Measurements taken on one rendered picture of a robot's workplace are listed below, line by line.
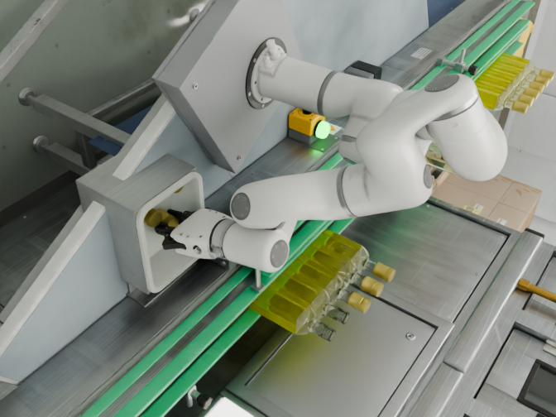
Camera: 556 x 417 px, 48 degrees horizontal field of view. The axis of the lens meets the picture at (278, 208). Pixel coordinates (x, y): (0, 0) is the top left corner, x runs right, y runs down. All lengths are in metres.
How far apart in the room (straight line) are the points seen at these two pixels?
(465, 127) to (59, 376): 0.85
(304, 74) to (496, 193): 4.70
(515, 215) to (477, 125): 4.75
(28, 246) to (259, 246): 0.95
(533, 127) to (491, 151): 6.84
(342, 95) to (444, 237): 0.77
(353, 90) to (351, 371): 0.63
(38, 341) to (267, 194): 0.53
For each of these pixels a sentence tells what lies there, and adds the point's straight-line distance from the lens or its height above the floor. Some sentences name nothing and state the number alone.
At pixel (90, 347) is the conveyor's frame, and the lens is 1.31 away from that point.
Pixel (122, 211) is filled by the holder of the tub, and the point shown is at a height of 0.80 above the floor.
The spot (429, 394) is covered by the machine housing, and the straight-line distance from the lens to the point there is 1.47.
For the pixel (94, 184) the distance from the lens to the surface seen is 1.23.
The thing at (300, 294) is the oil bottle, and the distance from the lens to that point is 1.40.
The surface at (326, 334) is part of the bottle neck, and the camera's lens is 1.35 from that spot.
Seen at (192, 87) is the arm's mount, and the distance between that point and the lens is 1.16.
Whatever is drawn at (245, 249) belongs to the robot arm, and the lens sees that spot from 1.10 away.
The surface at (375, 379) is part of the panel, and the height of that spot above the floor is 1.24.
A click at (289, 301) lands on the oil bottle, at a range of 1.38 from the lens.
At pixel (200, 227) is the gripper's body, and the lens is 1.18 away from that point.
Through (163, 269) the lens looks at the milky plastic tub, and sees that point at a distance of 1.32.
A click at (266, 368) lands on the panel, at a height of 1.02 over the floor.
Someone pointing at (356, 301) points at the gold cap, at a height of 1.14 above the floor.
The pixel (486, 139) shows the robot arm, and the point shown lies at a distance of 0.97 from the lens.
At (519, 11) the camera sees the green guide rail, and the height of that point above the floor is 0.95.
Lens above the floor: 1.53
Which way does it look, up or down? 26 degrees down
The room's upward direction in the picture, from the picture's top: 115 degrees clockwise
